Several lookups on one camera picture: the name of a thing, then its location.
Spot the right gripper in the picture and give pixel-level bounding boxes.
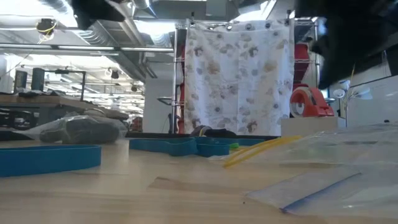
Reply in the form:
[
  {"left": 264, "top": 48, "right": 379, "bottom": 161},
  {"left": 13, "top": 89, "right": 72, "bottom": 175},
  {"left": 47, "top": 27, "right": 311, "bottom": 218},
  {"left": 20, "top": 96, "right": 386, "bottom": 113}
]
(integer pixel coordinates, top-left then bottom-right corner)
[{"left": 295, "top": 0, "right": 398, "bottom": 90}]

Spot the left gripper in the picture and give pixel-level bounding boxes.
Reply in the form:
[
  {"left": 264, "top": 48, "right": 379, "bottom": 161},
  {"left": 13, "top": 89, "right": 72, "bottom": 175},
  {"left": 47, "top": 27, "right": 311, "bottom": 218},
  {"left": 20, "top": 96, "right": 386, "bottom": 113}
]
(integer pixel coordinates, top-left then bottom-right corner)
[{"left": 72, "top": 0, "right": 125, "bottom": 30}]

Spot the bag of black bands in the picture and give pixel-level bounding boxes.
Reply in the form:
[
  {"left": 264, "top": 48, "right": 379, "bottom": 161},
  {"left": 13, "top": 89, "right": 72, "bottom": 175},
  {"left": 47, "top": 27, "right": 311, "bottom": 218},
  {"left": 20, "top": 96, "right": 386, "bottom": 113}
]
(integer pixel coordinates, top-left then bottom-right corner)
[{"left": 63, "top": 117, "right": 121, "bottom": 145}]

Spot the wide blue rubber band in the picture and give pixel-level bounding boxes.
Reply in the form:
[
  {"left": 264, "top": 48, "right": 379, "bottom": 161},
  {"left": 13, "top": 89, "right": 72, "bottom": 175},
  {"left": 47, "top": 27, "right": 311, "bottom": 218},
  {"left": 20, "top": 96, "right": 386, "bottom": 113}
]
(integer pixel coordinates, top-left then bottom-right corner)
[
  {"left": 0, "top": 144, "right": 103, "bottom": 179},
  {"left": 195, "top": 138, "right": 231, "bottom": 158},
  {"left": 128, "top": 137, "right": 199, "bottom": 157}
]

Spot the yellow rubber band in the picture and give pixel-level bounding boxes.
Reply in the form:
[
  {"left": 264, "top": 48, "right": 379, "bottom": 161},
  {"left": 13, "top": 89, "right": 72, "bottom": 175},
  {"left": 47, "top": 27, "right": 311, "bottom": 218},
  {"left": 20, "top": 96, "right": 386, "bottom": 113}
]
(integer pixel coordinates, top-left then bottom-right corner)
[{"left": 222, "top": 134, "right": 303, "bottom": 169}]

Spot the black ceiling-mounted device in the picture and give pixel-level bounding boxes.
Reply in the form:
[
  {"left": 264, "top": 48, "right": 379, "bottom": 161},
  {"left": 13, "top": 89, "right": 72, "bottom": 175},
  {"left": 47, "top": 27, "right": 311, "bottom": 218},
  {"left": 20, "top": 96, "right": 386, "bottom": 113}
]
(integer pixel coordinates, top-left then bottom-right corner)
[{"left": 35, "top": 17, "right": 58, "bottom": 44}]

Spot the white floor lamp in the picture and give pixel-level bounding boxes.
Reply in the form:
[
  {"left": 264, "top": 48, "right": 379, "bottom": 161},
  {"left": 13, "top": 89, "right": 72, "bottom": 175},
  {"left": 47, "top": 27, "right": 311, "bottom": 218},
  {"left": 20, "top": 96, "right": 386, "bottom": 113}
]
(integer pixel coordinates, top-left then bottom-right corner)
[{"left": 332, "top": 79, "right": 374, "bottom": 128}]

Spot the red plastic bin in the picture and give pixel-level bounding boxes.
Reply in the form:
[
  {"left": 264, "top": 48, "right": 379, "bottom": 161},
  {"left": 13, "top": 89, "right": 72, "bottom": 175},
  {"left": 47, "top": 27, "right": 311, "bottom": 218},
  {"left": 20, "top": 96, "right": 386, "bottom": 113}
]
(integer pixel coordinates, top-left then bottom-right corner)
[
  {"left": 178, "top": 46, "right": 187, "bottom": 134},
  {"left": 294, "top": 43, "right": 310, "bottom": 79}
]

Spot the red tape dispenser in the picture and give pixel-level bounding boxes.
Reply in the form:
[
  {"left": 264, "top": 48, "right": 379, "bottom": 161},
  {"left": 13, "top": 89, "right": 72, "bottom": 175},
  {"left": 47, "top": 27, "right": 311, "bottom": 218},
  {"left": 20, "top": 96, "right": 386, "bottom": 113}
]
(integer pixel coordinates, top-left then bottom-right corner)
[{"left": 289, "top": 86, "right": 335, "bottom": 118}]

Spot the black computer monitor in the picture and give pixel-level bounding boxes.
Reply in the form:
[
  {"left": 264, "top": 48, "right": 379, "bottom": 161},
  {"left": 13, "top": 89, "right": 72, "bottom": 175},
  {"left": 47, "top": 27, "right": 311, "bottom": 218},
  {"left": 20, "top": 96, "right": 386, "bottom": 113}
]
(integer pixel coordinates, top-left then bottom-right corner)
[
  {"left": 30, "top": 67, "right": 46, "bottom": 92},
  {"left": 14, "top": 70, "right": 28, "bottom": 93}
]

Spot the white floral cloth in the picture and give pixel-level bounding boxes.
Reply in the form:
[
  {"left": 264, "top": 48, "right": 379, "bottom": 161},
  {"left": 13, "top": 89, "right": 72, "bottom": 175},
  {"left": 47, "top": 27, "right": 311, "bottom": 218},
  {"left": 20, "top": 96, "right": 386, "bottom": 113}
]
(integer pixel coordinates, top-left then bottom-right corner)
[{"left": 185, "top": 19, "right": 295, "bottom": 137}]

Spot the bicycle wheel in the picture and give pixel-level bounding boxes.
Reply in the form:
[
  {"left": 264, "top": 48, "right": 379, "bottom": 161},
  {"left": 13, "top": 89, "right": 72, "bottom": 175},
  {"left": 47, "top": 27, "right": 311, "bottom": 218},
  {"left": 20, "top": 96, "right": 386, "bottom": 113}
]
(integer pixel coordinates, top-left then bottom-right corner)
[{"left": 0, "top": 108, "right": 40, "bottom": 131}]

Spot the black and gray glove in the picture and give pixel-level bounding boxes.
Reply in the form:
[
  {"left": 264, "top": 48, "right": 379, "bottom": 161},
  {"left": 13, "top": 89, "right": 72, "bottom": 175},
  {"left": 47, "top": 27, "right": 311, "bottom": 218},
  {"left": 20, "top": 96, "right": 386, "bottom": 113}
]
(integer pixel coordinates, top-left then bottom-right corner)
[{"left": 190, "top": 124, "right": 238, "bottom": 139}]

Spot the yellow cable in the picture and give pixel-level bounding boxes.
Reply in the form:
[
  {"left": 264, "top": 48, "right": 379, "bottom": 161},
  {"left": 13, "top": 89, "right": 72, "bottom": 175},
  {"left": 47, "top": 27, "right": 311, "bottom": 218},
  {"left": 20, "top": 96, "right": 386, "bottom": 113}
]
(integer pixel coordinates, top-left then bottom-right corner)
[{"left": 349, "top": 63, "right": 358, "bottom": 83}]

